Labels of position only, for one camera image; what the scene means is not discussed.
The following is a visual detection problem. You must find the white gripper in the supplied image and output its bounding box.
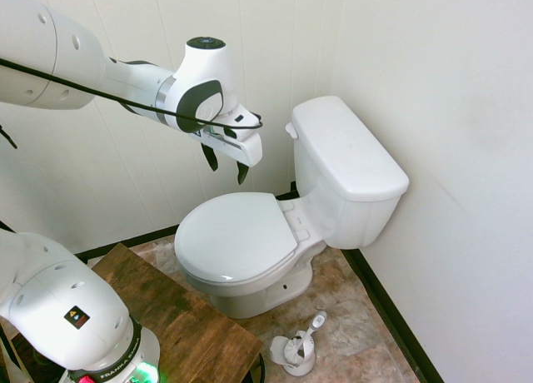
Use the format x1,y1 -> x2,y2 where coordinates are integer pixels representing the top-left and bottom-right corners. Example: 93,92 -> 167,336
191,101 -> 264,186

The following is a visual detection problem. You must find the white toilet seat lid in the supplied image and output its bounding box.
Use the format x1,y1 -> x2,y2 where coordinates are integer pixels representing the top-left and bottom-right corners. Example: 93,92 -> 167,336
173,191 -> 299,283

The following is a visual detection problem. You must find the white toilet tank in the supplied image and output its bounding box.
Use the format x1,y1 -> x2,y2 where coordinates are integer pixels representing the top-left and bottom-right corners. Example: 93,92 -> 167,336
292,129 -> 404,250

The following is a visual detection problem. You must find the white toilet bowl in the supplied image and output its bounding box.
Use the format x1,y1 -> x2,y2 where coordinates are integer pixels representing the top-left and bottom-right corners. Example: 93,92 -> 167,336
184,193 -> 327,320

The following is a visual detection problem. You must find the white toilet tank lid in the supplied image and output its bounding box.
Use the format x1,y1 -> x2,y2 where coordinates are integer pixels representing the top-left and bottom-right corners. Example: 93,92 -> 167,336
290,95 -> 411,202

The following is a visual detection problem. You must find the white toilet brush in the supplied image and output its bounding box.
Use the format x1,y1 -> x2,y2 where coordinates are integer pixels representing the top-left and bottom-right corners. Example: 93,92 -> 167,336
279,311 -> 329,360

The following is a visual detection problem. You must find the white toilet brush holder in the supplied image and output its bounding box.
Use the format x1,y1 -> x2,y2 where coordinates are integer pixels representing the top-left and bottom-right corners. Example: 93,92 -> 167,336
269,335 -> 317,376

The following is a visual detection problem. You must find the white toilet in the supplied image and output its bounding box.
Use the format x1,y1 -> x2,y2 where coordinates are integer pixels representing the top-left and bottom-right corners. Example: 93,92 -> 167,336
73,182 -> 446,383

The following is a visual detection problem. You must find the black cable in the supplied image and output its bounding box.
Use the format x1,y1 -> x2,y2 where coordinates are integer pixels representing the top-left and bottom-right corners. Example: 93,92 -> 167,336
0,57 -> 265,132

